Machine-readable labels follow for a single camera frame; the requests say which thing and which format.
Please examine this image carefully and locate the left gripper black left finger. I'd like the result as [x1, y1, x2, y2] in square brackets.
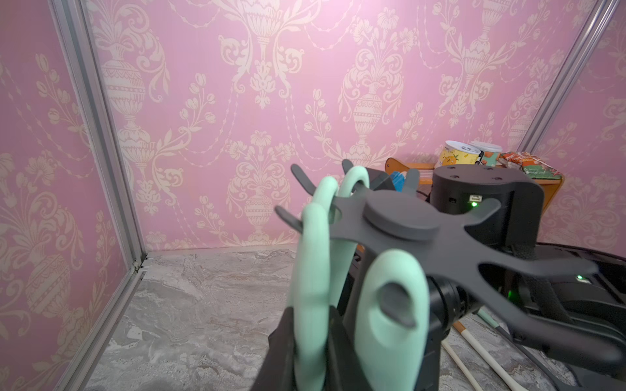
[250, 307, 295, 391]

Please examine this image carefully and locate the grey utensil rack stand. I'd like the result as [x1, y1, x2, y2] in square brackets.
[276, 161, 625, 390]

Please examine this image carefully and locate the green red snack bag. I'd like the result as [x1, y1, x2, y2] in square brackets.
[498, 152, 562, 180]

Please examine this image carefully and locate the cream spatula wooden handle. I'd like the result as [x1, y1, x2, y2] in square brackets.
[453, 322, 527, 391]

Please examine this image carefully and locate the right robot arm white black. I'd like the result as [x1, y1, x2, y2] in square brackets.
[429, 165, 625, 338]

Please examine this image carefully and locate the grey slotted turner mint handle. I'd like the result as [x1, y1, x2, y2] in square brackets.
[354, 249, 430, 390]

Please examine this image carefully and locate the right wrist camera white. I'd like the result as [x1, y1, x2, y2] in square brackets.
[390, 171, 406, 192]

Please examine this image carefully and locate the yellow tin can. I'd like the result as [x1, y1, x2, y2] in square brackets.
[435, 140, 481, 168]

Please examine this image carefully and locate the cream spoon mint handle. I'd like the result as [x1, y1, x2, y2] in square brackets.
[441, 340, 483, 391]

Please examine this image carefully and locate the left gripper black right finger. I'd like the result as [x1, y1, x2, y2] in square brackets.
[326, 306, 372, 391]

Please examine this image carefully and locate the wooden shelf rack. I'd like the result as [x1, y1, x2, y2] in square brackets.
[385, 157, 564, 213]

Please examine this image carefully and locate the green label tin can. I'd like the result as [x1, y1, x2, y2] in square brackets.
[470, 140, 503, 167]

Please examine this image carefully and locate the cream spatula mint handle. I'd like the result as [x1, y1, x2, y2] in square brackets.
[328, 165, 371, 309]
[289, 177, 338, 390]

